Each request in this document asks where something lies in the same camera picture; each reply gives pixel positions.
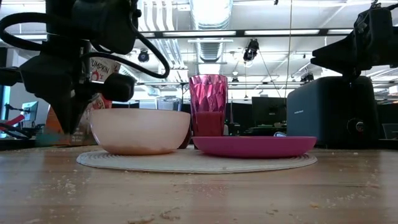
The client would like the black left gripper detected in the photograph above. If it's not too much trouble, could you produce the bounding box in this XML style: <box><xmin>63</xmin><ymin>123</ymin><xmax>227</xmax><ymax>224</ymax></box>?
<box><xmin>20</xmin><ymin>46</ymin><xmax>136</xmax><ymax>135</ymax></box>

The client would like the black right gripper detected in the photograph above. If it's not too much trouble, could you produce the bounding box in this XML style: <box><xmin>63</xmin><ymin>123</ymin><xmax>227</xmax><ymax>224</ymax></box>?
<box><xmin>310</xmin><ymin>6</ymin><xmax>398</xmax><ymax>77</ymax></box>

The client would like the pumpkin cereal box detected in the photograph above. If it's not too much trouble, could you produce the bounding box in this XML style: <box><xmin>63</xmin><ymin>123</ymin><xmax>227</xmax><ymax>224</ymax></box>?
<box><xmin>35</xmin><ymin>57</ymin><xmax>122</xmax><ymax>147</ymax></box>

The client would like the cream white bowl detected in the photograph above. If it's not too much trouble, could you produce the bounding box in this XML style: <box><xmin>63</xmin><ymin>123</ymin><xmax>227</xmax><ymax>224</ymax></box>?
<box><xmin>89</xmin><ymin>108</ymin><xmax>192</xmax><ymax>156</ymax></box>

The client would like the clear glass tumbler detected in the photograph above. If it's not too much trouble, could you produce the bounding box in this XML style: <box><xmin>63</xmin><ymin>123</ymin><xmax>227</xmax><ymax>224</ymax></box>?
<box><xmin>156</xmin><ymin>96</ymin><xmax>183</xmax><ymax>111</ymax></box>

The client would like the pink plate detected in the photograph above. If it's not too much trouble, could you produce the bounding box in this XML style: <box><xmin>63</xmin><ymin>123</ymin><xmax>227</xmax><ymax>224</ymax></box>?
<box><xmin>192</xmin><ymin>136</ymin><xmax>318</xmax><ymax>158</ymax></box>

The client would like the pink faceted tumbler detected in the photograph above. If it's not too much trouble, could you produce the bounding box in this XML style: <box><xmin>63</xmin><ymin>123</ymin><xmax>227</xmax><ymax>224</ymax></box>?
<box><xmin>188</xmin><ymin>74</ymin><xmax>229</xmax><ymax>138</ymax></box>

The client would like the computer monitor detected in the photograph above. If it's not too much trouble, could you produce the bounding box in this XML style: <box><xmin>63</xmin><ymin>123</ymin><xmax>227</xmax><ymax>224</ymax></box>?
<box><xmin>20</xmin><ymin>101</ymin><xmax>39</xmax><ymax>123</ymax></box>

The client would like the black toaster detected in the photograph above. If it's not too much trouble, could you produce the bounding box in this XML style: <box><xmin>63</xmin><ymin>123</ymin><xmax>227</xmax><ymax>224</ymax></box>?
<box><xmin>285</xmin><ymin>75</ymin><xmax>379</xmax><ymax>149</ymax></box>

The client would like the red bar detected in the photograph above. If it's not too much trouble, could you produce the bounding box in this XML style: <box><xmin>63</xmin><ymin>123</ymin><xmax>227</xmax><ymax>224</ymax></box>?
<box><xmin>0</xmin><ymin>114</ymin><xmax>25</xmax><ymax>131</ymax></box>

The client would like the black background monitor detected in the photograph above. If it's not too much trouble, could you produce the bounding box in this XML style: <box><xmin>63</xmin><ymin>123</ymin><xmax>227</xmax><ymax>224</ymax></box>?
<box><xmin>251</xmin><ymin>96</ymin><xmax>287</xmax><ymax>124</ymax></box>

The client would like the round woven white placemat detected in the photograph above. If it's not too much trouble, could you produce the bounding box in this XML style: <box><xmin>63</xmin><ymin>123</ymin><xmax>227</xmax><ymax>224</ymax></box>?
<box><xmin>76</xmin><ymin>146</ymin><xmax>318</xmax><ymax>174</ymax></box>

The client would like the black round ceiling camera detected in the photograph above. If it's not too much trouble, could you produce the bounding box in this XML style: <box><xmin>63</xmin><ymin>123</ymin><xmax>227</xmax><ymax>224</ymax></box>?
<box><xmin>137</xmin><ymin>49</ymin><xmax>150</xmax><ymax>63</ymax></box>

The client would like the black hanging ceiling camera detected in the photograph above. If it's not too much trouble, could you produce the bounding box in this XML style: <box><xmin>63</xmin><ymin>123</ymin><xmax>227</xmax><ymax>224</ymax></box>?
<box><xmin>243</xmin><ymin>39</ymin><xmax>259</xmax><ymax>68</ymax></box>

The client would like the black metal rig frame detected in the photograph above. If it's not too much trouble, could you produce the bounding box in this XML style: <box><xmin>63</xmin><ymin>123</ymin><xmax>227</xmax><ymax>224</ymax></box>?
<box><xmin>139</xmin><ymin>28</ymin><xmax>355</xmax><ymax>39</ymax></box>

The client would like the ribbed silver ceiling duct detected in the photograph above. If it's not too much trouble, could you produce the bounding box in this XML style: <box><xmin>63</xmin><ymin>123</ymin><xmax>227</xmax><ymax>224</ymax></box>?
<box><xmin>190</xmin><ymin>0</ymin><xmax>233</xmax><ymax>63</ymax></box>

